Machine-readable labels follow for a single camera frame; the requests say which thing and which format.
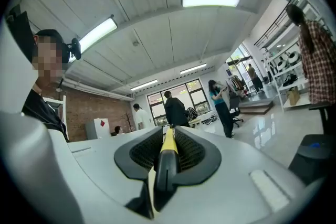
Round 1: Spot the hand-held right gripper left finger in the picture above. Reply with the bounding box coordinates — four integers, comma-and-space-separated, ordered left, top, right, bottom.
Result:
67, 126, 169, 220

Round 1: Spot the yellow black utility knife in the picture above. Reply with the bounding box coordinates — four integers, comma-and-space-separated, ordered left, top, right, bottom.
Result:
153, 127, 181, 212

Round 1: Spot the black-framed window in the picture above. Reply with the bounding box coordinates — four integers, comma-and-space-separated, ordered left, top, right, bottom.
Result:
146, 78, 211, 126

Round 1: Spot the black head-mounted camera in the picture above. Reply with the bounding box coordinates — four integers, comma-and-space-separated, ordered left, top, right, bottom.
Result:
61, 37, 82, 63

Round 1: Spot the ceiling light panel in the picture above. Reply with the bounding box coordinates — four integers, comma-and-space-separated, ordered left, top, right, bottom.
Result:
68, 17, 118, 63
130, 79, 159, 92
180, 63, 208, 76
181, 0, 240, 8

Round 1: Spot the person's head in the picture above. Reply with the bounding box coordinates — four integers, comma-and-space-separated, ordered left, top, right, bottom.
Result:
31, 28, 69, 87

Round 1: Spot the black office chair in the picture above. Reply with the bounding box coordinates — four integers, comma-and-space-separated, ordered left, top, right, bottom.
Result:
288, 103, 336, 186
229, 91, 244, 128

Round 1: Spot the wooden desk with white legs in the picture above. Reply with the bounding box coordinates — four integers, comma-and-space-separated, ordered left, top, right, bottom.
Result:
188, 116, 203, 129

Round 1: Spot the brown cardboard box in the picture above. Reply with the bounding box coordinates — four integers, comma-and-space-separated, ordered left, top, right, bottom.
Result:
286, 86, 301, 106

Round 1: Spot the clothes rack with garments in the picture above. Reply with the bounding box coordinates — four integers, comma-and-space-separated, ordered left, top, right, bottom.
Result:
225, 74, 247, 99

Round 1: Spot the white cabinet with red mark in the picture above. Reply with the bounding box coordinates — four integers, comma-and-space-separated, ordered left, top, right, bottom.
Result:
85, 118, 111, 140

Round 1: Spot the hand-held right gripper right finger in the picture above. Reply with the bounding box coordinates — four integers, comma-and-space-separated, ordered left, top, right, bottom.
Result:
162, 125, 308, 221

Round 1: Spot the person's black clothing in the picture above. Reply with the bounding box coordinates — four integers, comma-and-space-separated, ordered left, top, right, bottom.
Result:
21, 88, 69, 143

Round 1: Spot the dark raised platform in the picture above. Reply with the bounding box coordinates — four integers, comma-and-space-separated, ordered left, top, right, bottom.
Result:
238, 99, 275, 115

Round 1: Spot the white metal shelving rack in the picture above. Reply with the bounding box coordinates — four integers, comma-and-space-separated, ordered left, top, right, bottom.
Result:
264, 31, 329, 113

